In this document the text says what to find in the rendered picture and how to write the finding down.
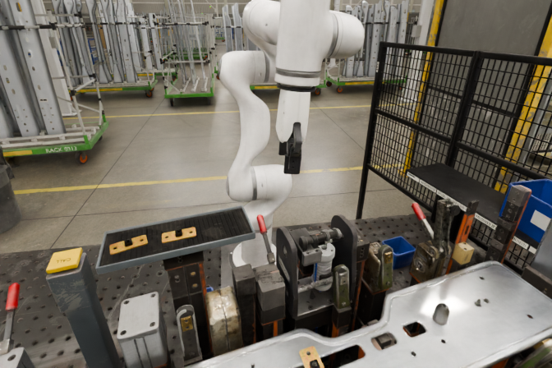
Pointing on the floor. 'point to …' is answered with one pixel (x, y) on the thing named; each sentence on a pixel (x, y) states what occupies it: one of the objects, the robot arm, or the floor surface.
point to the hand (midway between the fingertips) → (288, 159)
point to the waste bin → (9, 216)
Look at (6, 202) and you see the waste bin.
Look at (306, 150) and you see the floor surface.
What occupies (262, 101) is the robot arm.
